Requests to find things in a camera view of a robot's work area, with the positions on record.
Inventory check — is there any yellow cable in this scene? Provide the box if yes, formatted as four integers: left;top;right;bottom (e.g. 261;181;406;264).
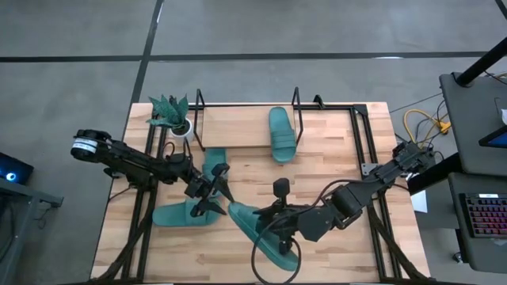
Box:
402;108;452;162

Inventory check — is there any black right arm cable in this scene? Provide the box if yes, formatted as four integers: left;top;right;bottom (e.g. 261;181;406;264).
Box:
250;179;374;285

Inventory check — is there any grey desk surface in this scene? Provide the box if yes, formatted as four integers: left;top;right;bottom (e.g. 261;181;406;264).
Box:
438;72;507;177
447;173;507;275

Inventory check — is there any black support beam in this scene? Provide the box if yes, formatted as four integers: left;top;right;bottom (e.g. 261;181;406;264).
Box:
406;153;463;196

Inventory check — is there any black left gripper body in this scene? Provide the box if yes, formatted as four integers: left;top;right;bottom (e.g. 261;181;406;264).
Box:
184;162;231;218

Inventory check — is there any artificial plant in white pot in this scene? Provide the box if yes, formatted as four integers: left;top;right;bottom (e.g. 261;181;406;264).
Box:
145;93;195;146

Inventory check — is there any backlit computer keyboard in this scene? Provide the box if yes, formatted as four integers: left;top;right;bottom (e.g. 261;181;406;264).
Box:
459;192;507;239

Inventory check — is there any black pole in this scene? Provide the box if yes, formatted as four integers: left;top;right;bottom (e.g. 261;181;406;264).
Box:
455;37;507;87

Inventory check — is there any black tablet with blue screen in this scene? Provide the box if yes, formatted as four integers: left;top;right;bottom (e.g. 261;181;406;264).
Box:
478;125;507;150

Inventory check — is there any grey metal stand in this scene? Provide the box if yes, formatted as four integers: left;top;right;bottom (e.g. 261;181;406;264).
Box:
0;177;64;285

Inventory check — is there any green rubber slide sandal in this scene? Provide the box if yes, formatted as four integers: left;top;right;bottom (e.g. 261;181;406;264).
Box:
268;105;298;165
152;197;222;228
227;201;301;272
201;148;230;199

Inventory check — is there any wooden shelf with black frame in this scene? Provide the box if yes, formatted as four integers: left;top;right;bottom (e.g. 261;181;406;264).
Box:
193;87;305;152

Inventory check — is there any black metal rig frame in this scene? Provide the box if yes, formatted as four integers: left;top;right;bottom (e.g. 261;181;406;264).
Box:
89;103;433;285

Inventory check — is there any white paper sheet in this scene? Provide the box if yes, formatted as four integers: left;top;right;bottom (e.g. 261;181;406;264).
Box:
410;189;429;214

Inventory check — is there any black computer with blue light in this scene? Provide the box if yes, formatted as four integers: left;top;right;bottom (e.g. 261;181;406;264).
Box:
0;152;35;186

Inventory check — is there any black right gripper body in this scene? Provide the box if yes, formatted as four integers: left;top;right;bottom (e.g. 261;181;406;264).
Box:
273;177;302;255

